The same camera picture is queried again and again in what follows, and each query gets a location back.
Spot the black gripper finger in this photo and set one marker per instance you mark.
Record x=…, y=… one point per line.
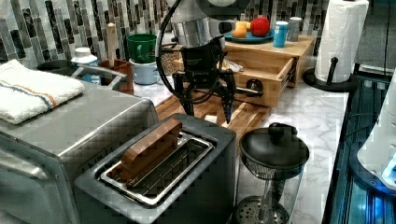
x=227, y=93
x=182, y=94

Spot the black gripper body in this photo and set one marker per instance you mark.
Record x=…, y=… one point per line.
x=201, y=64

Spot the pale butter stick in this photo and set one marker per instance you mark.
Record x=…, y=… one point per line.
x=211, y=118

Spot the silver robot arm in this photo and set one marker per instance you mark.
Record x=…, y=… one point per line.
x=199, y=27

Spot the wooden cutting board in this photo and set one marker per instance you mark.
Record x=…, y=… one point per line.
x=245, y=117

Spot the wrapped bread in plastic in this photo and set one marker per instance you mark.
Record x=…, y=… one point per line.
x=233, y=66

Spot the glass jar of grains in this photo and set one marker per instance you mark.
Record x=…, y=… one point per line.
x=168, y=62

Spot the wooden drawer box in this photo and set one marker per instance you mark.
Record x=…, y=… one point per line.
x=275, y=68

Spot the light blue mug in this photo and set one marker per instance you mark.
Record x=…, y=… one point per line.
x=144, y=73

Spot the orange fruit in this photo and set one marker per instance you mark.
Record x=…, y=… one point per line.
x=240, y=32

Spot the brown wooden toast block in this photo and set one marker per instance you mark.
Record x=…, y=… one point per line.
x=150, y=149

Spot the teal plate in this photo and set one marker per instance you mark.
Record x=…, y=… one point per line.
x=250, y=38

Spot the yellow fruit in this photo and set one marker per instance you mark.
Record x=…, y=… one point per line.
x=245, y=24

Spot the brown utensil holder box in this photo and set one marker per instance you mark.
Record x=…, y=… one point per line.
x=126, y=84

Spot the green mug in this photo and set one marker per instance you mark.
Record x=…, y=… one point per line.
x=141, y=48

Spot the red apple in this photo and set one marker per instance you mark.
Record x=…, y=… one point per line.
x=260, y=27

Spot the blue can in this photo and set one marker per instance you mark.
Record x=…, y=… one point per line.
x=280, y=33

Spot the black paper towel holder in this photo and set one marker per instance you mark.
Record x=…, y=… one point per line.
x=349, y=85

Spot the glass french press black lid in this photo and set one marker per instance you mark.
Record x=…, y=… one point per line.
x=270, y=169

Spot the grey two-slot toaster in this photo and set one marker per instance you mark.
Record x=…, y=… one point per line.
x=205, y=196

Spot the wooden pestle utensil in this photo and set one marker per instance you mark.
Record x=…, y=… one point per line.
x=111, y=43

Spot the grey can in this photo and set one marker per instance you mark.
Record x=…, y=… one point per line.
x=294, y=28

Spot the white cap blue bottle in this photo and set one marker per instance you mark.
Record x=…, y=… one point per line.
x=84, y=56

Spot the white paper towel roll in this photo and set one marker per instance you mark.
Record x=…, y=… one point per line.
x=341, y=34

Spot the white striped folded towel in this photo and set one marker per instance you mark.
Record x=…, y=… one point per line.
x=26, y=93

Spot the stainless steel toaster oven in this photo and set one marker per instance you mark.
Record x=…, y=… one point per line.
x=42, y=157

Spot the black drawer handle bar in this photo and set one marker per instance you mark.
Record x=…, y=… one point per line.
x=254, y=88

